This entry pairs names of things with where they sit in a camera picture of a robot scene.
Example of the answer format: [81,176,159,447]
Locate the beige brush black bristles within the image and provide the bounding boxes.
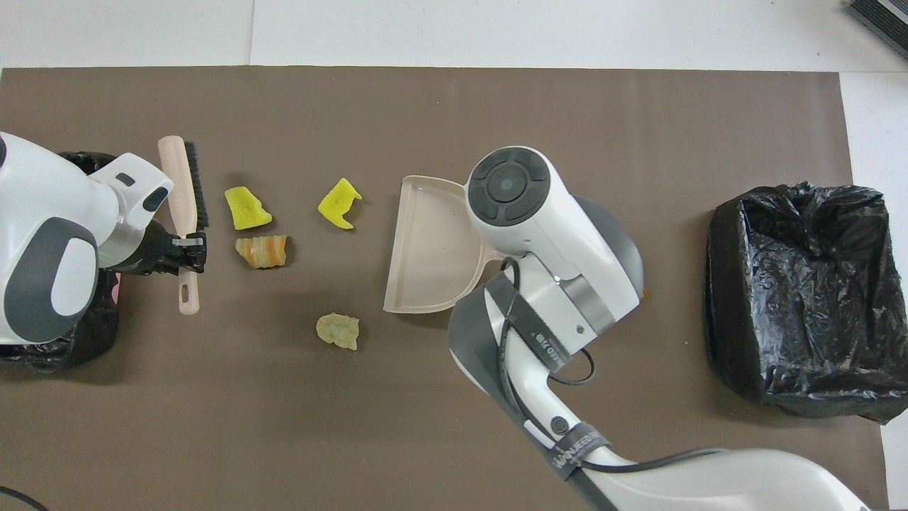
[157,136,211,316]

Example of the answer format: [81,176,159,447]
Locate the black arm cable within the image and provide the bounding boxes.
[497,257,731,473]
[0,486,47,511]

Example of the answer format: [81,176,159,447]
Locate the orange striped croissant piece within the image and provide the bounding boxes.
[235,234,290,270]

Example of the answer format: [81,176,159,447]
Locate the yellow sponge piece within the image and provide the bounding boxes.
[317,177,362,231]
[224,186,273,231]

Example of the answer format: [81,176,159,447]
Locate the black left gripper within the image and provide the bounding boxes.
[113,220,209,277]

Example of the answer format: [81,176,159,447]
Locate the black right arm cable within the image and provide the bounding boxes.
[497,257,731,473]

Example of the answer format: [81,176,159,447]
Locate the pink bin with black bag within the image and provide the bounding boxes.
[0,151,123,373]

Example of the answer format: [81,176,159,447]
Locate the beige plastic dustpan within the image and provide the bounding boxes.
[383,175,501,314]

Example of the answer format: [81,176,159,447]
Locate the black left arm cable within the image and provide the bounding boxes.
[0,486,47,511]

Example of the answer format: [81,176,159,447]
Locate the brown paper mat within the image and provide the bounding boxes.
[0,66,889,511]

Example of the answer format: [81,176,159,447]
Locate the dark ribbed object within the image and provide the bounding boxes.
[848,0,908,40]

